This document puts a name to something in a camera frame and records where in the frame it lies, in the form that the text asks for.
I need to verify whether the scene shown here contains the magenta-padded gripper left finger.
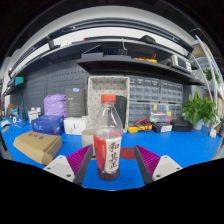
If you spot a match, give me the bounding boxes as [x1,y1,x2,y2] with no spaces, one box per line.
[43,144,95,186]

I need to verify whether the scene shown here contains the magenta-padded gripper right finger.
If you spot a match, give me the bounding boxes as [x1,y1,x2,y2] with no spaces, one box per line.
[133,144,184,185]

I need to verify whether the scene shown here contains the clear red-capped drink bottle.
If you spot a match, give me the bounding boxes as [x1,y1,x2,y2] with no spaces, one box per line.
[92,94,124,182]

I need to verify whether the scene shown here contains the brown cardboard box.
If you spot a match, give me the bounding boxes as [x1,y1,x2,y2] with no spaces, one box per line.
[12,130,64,166]

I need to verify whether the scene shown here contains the cream and grey ceramic mug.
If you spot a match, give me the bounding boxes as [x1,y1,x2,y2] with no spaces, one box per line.
[81,128,97,156]

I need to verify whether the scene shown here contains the flat round red coaster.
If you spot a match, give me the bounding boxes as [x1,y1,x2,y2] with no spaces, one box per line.
[119,146,137,160]

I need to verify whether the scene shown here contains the black box with white label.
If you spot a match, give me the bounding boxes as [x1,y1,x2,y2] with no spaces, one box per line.
[152,121,174,134]

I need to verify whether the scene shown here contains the white carton box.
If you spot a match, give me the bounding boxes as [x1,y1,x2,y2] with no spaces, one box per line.
[63,115,89,136]

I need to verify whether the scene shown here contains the flat black box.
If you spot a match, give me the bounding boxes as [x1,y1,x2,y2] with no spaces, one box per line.
[170,119,194,133]

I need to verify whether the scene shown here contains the blue carton box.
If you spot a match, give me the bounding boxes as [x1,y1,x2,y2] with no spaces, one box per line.
[30,114,65,136]

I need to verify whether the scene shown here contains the yellow multimeter with red leads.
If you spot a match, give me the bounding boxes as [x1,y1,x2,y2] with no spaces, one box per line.
[127,118,153,134]

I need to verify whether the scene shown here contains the clear box of coloured parts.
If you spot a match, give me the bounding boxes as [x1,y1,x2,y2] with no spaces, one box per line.
[149,103,174,123]

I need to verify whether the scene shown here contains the grey large-drawer parts cabinet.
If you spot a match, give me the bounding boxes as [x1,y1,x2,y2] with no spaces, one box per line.
[128,100,184,125]

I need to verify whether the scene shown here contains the purple plastic bag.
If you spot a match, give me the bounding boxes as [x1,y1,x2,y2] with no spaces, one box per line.
[43,93,68,118]

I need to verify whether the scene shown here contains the green potted plant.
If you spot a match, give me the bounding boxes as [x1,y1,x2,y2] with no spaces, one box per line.
[180,92,219,131]

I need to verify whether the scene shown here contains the black rounded speaker case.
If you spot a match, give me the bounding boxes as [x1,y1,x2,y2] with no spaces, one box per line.
[114,95,128,129]

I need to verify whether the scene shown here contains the grey small-drawer parts cabinet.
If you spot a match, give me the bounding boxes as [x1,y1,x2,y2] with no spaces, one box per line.
[160,79,184,105]
[128,75,162,103]

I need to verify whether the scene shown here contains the beige perforated storage bin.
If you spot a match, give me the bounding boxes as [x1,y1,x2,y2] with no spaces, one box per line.
[86,75,131,133]

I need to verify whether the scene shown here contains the black wall shelf unit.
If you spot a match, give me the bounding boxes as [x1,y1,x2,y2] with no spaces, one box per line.
[6,34,204,88]

